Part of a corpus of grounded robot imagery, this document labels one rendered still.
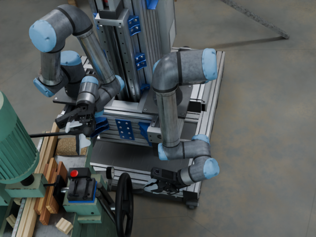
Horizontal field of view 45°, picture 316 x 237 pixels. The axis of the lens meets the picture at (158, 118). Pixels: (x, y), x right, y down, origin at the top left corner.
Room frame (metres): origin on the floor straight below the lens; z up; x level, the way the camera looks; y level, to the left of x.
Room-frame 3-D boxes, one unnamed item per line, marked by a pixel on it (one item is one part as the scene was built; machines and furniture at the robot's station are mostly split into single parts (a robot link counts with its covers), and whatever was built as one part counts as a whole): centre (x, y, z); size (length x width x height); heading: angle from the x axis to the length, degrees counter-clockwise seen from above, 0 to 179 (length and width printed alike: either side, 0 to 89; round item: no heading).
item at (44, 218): (0.81, 0.48, 0.92); 0.23 x 0.02 x 0.05; 171
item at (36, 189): (0.83, 0.55, 0.99); 0.14 x 0.07 x 0.09; 81
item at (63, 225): (0.67, 0.42, 0.92); 0.05 x 0.04 x 0.03; 52
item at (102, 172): (1.06, 0.35, 0.58); 0.12 x 0.08 x 0.08; 81
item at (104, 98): (1.22, 0.27, 0.99); 0.11 x 0.08 x 0.11; 135
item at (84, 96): (1.13, 0.29, 1.09); 0.08 x 0.05 x 0.08; 81
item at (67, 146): (1.06, 0.40, 0.92); 0.14 x 0.09 x 0.04; 81
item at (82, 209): (0.80, 0.34, 0.91); 0.15 x 0.14 x 0.09; 171
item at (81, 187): (0.80, 0.33, 0.99); 0.13 x 0.11 x 0.06; 171
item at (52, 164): (0.86, 0.49, 0.93); 0.24 x 0.01 x 0.06; 171
